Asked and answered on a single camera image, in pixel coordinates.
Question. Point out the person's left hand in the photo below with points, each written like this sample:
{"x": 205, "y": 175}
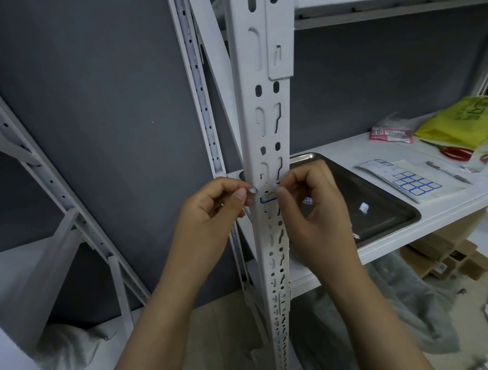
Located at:
{"x": 202, "y": 236}

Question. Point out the person's right hand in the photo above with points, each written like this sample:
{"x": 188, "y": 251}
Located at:
{"x": 324, "y": 228}

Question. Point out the blue-bordered white label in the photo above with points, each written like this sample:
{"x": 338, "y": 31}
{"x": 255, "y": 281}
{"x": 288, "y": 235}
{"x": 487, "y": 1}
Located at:
{"x": 364, "y": 207}
{"x": 267, "y": 198}

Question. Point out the sheet of blue-bordered labels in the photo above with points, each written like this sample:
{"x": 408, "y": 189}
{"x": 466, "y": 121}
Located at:
{"x": 377, "y": 167}

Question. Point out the white perforated shelf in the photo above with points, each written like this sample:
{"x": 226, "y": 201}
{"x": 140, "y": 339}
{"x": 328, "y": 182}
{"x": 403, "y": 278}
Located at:
{"x": 244, "y": 114}

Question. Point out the person's right forearm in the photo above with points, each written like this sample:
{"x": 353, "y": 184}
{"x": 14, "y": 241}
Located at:
{"x": 373, "y": 328}

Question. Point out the person's left forearm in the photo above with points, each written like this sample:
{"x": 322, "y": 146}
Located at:
{"x": 160, "y": 328}

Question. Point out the person's grey clothing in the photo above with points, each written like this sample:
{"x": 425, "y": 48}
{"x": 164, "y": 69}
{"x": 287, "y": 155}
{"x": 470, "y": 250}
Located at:
{"x": 400, "y": 301}

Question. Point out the round blue-white sticker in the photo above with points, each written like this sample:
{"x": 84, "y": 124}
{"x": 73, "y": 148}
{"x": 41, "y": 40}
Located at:
{"x": 308, "y": 201}

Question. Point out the steel tray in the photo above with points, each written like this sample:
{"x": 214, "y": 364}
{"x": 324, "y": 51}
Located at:
{"x": 343, "y": 183}

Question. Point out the white metal shelving rack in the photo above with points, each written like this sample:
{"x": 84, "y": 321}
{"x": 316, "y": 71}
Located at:
{"x": 362, "y": 146}

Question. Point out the brown cardboard box piece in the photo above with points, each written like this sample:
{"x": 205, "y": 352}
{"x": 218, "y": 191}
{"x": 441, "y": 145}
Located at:
{"x": 434, "y": 247}

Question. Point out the white paper pad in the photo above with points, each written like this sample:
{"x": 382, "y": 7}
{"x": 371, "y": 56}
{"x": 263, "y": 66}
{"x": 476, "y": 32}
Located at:
{"x": 419, "y": 167}

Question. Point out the pink packet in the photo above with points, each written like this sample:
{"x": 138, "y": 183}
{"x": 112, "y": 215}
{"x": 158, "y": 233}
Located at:
{"x": 392, "y": 134}

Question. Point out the grey pen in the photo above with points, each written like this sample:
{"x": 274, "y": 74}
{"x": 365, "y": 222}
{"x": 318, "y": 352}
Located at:
{"x": 446, "y": 170}

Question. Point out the red scissors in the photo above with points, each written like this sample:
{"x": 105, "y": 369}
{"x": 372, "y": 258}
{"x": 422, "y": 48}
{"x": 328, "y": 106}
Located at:
{"x": 457, "y": 152}

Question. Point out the yellow-green plastic bag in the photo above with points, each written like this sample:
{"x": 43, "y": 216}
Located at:
{"x": 457, "y": 125}

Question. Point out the white-grey cloth bundle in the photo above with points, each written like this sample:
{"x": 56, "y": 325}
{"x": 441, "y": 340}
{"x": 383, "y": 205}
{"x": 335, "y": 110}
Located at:
{"x": 68, "y": 343}

